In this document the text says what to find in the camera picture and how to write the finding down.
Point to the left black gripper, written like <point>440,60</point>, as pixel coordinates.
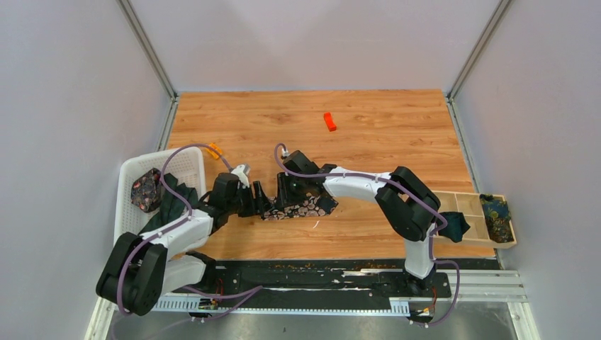
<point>262,203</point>

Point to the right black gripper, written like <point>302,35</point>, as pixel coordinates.
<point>285,197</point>

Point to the black pink rose tie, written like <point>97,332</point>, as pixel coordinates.
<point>312,206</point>

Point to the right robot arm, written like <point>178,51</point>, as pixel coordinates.
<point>410,207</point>

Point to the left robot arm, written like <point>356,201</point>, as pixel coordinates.
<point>143,267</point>

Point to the orange plastic block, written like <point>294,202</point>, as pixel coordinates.
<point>215,151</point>

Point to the red plastic block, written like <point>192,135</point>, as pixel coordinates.
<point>331,126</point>

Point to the white perforated plastic basket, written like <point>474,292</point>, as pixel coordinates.
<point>187,166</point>

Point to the dark green tie in basket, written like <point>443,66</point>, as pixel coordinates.
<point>171,208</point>

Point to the dark floral tie in basket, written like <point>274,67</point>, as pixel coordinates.
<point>146,191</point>

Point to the dark teal tie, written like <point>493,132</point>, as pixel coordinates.
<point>457,226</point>

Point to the wooden compartment box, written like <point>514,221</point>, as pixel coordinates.
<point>478,235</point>

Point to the blue gold patterned tie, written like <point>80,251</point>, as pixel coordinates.
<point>497,218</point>

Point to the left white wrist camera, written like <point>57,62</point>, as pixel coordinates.
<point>242,172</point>

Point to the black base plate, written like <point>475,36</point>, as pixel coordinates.
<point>351,284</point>

